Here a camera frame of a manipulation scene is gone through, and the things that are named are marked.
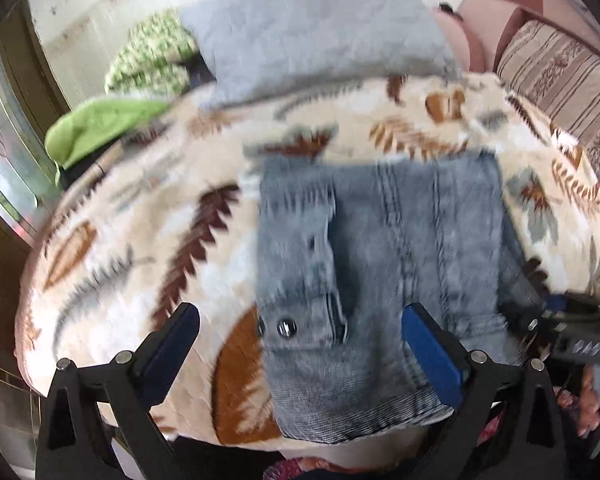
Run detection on green cloth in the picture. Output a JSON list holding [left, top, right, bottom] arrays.
[[44, 96, 170, 169]]

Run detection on green white patterned fabric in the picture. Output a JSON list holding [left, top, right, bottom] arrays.
[[104, 8, 199, 98]]

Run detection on person's right hand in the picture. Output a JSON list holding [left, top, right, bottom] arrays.
[[555, 365, 600, 438]]

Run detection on beige leaf-print fleece blanket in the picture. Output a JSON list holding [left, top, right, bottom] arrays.
[[16, 74, 600, 451]]

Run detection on blue denim pants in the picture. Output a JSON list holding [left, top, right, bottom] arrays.
[[256, 153, 534, 444]]

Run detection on stained glass door panel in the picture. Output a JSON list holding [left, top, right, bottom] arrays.
[[0, 55, 59, 245]]

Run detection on striped brown sofa cushion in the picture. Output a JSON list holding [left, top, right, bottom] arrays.
[[496, 20, 600, 181]]

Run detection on brown pink sofa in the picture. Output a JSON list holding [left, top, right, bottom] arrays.
[[432, 0, 600, 73]]

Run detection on grey quilted pillow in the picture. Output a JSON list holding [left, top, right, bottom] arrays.
[[178, 0, 462, 106]]

